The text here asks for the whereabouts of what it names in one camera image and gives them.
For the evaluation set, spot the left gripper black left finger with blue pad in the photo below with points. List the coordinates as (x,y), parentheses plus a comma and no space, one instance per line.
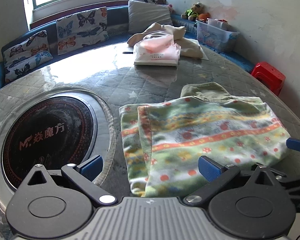
(71,185)

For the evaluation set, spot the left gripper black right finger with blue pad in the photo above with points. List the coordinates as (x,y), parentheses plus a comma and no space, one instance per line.
(229,184)

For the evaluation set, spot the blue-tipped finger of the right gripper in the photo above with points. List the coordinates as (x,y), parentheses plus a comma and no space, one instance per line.
(293,144)

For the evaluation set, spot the green patterned children's shirt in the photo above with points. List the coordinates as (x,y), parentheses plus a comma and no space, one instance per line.
(162,142)

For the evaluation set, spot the black round induction cooktop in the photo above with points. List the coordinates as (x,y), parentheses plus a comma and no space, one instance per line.
(53,132)

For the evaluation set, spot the red plastic stool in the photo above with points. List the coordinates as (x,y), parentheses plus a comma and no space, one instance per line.
(272,78)

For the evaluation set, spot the beige crumpled garment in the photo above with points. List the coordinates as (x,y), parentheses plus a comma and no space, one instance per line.
(189,47)

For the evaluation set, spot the left butterfly print cushion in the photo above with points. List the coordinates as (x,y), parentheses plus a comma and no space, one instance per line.
(21,58)

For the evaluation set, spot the butterfly print cushion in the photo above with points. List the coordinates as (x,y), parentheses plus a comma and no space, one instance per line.
(21,58)
(81,30)

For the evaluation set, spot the clear plastic storage box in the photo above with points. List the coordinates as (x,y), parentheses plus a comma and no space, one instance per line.
(218,39)

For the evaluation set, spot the right butterfly print cushion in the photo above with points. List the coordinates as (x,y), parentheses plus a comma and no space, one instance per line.
(81,30)

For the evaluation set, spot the orange plush toy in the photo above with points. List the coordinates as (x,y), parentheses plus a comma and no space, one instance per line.
(203,17)

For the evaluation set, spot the blue sofa bench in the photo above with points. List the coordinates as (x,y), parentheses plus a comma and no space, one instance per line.
(117,28)

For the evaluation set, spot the teddy bear plush toy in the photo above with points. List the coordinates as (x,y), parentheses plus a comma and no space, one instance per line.
(193,13)

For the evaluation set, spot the plain grey cushion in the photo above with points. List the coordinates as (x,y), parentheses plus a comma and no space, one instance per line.
(142,15)

